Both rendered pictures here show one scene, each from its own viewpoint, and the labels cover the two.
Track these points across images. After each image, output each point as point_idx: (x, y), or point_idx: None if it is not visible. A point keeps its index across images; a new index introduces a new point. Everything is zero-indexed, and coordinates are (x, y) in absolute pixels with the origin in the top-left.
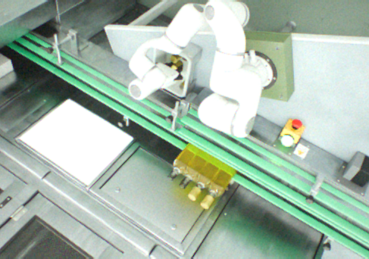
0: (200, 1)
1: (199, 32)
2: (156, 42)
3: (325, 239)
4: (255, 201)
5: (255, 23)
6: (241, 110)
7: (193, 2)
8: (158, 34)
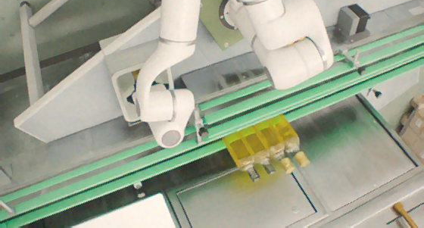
0: (42, 23)
1: (145, 24)
2: (163, 60)
3: (370, 92)
4: (299, 123)
5: None
6: (324, 39)
7: (35, 30)
8: (94, 70)
